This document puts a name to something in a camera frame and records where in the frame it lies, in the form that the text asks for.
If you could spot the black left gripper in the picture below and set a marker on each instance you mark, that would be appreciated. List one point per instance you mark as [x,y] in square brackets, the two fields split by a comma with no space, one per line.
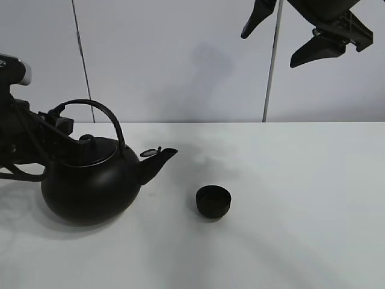
[28,137]

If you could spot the small black teacup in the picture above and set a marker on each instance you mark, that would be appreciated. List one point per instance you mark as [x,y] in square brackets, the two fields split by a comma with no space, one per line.
[213,201]

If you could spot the silver right wall seam strip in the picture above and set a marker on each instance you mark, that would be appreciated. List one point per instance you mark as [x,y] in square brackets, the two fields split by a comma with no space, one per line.
[272,61]

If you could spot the dark left wall seam strip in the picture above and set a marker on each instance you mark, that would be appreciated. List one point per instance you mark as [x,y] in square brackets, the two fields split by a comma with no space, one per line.
[81,52]

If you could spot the black round teapot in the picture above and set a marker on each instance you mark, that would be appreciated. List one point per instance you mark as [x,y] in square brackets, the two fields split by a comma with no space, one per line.
[101,177]

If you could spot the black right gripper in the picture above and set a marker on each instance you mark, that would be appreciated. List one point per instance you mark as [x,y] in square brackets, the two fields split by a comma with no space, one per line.
[335,26]

